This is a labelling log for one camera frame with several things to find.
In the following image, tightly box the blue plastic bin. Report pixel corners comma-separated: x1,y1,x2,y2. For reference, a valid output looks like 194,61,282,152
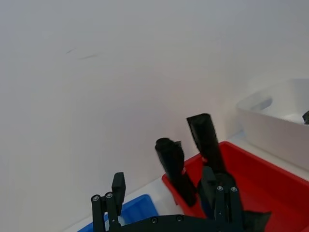
77,194,159,232

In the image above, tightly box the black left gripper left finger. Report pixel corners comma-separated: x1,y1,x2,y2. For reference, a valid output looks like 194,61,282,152
91,172,126,232

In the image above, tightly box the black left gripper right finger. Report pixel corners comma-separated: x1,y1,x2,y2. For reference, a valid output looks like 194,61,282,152
199,166,243,222

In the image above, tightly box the red plastic bin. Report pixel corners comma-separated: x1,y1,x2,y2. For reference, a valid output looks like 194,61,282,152
161,141,309,232

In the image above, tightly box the white plastic bin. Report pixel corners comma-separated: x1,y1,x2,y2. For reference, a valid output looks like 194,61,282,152
236,78,309,171

